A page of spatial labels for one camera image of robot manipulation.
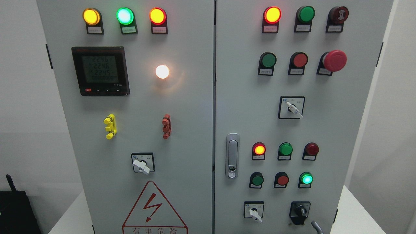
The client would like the yellow indicator lamp top left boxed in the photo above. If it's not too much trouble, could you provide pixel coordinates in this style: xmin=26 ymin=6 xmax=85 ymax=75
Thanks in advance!
xmin=82 ymin=8 xmax=104 ymax=34

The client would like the black digital power meter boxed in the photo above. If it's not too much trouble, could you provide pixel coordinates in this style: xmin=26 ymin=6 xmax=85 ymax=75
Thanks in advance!
xmin=71 ymin=46 xmax=130 ymax=96

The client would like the green push button upper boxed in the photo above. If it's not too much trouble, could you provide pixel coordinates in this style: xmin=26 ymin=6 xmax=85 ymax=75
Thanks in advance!
xmin=257 ymin=52 xmax=277 ymax=76

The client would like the small red lamp right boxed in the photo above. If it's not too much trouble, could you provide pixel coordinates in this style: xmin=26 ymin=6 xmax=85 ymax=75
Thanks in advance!
xmin=303 ymin=142 xmax=320 ymax=161

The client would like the white-handled selector switch bottom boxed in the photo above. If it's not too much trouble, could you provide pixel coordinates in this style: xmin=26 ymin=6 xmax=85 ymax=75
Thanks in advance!
xmin=243 ymin=201 xmax=265 ymax=223

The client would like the grey electrical control cabinet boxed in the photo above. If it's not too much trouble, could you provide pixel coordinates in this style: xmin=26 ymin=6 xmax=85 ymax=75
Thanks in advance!
xmin=37 ymin=0 xmax=393 ymax=234

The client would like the red mushroom emergency stop button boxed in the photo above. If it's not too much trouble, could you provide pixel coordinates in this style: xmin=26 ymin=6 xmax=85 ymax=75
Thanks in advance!
xmin=316 ymin=49 xmax=347 ymax=76

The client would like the yellow terminal connector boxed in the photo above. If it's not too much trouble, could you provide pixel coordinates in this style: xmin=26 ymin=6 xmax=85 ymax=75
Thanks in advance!
xmin=103 ymin=114 xmax=117 ymax=140

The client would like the red push button upper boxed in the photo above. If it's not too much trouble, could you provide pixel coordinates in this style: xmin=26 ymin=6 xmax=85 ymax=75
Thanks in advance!
xmin=288 ymin=52 xmax=308 ymax=76

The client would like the red high voltage warning sticker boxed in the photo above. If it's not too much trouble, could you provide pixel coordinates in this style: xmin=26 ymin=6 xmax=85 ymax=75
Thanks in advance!
xmin=122 ymin=181 xmax=188 ymax=234

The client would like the small green lamp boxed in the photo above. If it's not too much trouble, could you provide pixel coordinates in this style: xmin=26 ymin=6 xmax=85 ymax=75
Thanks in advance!
xmin=298 ymin=172 xmax=314 ymax=189
xmin=277 ymin=142 xmax=293 ymax=161

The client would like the small red push button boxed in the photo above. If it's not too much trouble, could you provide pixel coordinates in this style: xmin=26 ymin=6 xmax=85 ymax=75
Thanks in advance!
xmin=274 ymin=172 xmax=289 ymax=189

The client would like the white-handled selector switch left door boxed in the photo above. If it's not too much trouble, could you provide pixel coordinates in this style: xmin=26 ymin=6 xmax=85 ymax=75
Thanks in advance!
xmin=131 ymin=152 xmax=155 ymax=175

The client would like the dark red buzzer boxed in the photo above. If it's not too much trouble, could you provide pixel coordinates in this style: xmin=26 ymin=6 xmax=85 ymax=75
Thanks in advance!
xmin=326 ymin=6 xmax=349 ymax=33

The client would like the small green push button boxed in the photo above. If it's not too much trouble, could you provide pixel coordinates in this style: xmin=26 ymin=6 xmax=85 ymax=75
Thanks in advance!
xmin=249 ymin=172 xmax=264 ymax=189

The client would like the white glowing indicator lamp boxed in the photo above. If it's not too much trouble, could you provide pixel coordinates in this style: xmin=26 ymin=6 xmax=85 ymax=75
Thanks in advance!
xmin=155 ymin=65 xmax=170 ymax=79

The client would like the small red lit lamp left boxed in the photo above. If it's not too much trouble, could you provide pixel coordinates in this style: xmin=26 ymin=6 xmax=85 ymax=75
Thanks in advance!
xmin=252 ymin=142 xmax=266 ymax=161

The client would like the black device with antenna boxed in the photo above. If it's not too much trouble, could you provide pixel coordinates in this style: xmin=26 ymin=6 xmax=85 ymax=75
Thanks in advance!
xmin=0 ymin=174 xmax=41 ymax=234

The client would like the green unlit lamp top right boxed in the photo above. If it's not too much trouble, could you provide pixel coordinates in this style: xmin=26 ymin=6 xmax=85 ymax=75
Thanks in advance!
xmin=294 ymin=6 xmax=316 ymax=33

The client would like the red lit lamp right door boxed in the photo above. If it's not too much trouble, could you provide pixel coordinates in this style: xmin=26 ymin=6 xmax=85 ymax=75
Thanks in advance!
xmin=262 ymin=6 xmax=282 ymax=33

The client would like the red terminal connector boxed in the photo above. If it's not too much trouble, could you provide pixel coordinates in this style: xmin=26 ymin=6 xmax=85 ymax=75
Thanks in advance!
xmin=162 ymin=114 xmax=172 ymax=139

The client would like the white-handled selector switch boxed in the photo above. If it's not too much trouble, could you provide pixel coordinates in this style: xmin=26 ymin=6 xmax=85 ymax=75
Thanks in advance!
xmin=278 ymin=96 xmax=306 ymax=119
xmin=243 ymin=201 xmax=265 ymax=223

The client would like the red-rimmed amber indicator lamp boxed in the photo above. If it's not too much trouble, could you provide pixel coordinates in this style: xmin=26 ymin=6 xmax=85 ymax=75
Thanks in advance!
xmin=149 ymin=7 xmax=168 ymax=34

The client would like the small green lamp middle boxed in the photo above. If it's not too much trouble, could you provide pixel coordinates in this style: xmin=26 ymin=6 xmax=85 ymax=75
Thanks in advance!
xmin=277 ymin=142 xmax=293 ymax=161

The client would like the lit green indicator lamp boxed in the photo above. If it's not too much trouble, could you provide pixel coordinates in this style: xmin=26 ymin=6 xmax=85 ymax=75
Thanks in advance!
xmin=116 ymin=7 xmax=138 ymax=34

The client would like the silver cabinet door latch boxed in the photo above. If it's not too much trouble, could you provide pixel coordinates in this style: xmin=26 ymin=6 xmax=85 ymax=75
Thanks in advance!
xmin=226 ymin=133 xmax=240 ymax=179

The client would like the small green lamp lower right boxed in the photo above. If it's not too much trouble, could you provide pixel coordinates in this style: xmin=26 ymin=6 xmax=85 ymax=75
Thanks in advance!
xmin=298 ymin=172 xmax=314 ymax=189

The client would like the white-handled selector switch upper right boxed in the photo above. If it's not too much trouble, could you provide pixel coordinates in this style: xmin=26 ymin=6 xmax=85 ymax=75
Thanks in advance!
xmin=278 ymin=96 xmax=306 ymax=119

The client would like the black rotary knob switch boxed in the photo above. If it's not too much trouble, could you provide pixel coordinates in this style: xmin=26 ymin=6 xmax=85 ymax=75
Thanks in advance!
xmin=289 ymin=201 xmax=311 ymax=225

